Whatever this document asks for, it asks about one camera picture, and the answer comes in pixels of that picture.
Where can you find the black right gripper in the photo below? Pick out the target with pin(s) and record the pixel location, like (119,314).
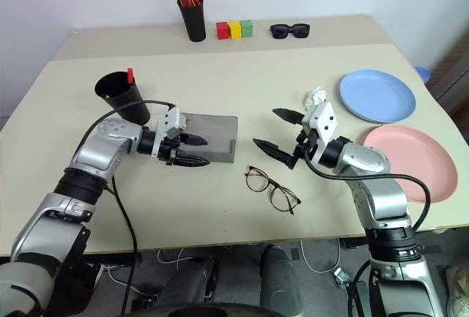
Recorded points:
(306,145)

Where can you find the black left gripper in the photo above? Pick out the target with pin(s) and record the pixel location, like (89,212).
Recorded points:
(169,148)

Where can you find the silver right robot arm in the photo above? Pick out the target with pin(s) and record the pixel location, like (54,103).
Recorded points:
(384,200)

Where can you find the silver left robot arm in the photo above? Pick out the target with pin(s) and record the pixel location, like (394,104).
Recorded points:
(99,148)

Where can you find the wide black cup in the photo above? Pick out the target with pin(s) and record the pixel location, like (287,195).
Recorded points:
(128,104)

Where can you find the tall black pen cup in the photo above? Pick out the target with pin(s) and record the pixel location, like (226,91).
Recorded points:
(194,22)

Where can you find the crumpled white paper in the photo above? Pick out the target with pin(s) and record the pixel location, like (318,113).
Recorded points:
(317,96)

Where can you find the thin-rimmed tortoise eyeglasses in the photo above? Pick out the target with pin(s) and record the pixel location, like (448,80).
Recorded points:
(256,181)

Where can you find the red marker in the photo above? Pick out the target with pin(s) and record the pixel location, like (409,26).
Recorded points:
(130,74)

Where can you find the black sunglasses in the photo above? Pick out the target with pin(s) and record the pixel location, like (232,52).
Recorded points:
(280,31)

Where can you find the blue plate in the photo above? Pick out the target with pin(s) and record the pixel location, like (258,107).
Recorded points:
(377,95)

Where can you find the green block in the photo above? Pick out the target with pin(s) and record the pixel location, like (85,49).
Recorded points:
(247,28)

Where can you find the yellow block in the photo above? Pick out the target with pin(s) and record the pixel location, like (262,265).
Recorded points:
(235,30)

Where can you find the red block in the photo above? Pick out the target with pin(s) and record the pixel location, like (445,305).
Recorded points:
(222,31)

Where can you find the dark rounded robot leg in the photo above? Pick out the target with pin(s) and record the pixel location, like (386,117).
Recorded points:
(190,287)
(280,280)

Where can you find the pink plate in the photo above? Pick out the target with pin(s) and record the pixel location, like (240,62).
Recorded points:
(421,163)

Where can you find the blue round container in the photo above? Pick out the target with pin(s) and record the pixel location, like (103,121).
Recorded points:
(423,73)

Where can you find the small metal caster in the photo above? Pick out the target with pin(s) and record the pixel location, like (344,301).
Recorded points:
(342,276)

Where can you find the dark rounded robot torso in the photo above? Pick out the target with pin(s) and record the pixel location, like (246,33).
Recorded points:
(205,311)

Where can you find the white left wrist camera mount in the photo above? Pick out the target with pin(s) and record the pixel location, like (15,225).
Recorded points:
(174,119)

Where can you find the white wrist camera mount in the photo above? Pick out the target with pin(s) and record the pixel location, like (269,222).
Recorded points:
(326,123)
(174,119)

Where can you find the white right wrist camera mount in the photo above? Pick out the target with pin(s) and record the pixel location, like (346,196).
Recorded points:
(326,123)

